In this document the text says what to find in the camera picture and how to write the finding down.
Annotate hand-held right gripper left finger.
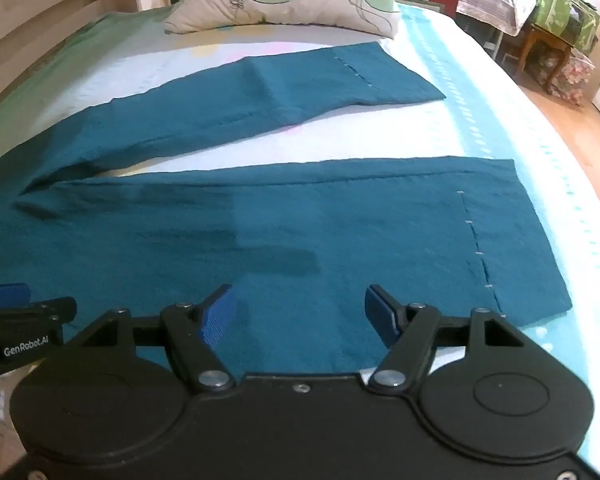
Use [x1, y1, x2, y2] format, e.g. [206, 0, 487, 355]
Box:
[82, 284, 237, 393]

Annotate light wooden headboard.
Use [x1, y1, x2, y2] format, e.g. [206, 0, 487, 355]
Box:
[0, 0, 137, 108]

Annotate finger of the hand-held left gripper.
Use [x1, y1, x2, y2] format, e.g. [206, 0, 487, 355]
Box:
[0, 284, 77, 328]

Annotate green patterned bag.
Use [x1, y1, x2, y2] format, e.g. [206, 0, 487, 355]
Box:
[521, 0, 600, 54]

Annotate teal pants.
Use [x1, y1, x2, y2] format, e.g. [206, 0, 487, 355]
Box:
[0, 42, 574, 376]

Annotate small wooden side table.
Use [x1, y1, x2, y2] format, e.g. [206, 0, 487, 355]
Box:
[516, 22, 574, 95]

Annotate floral storage box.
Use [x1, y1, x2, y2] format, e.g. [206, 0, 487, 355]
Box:
[547, 47, 597, 109]

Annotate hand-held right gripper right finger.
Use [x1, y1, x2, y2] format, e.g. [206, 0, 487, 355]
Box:
[364, 284, 526, 391]

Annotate leaf print pillow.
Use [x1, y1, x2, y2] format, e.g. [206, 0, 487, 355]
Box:
[163, 0, 405, 39]

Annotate table with plaid cloth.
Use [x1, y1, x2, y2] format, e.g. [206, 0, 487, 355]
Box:
[455, 0, 539, 37]

